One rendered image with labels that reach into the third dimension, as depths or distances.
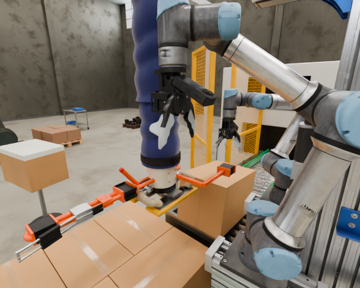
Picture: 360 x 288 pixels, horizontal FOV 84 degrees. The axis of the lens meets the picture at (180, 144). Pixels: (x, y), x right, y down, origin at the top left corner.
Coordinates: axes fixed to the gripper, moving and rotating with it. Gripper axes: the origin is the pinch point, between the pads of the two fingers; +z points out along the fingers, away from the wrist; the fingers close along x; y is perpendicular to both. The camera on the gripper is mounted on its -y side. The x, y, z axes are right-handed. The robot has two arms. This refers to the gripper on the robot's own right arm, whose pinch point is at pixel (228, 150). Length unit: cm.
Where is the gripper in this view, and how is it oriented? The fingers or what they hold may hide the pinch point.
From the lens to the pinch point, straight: 124.0
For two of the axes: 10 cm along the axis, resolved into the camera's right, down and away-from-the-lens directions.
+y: -6.0, 2.3, -7.7
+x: 8.0, 1.7, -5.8
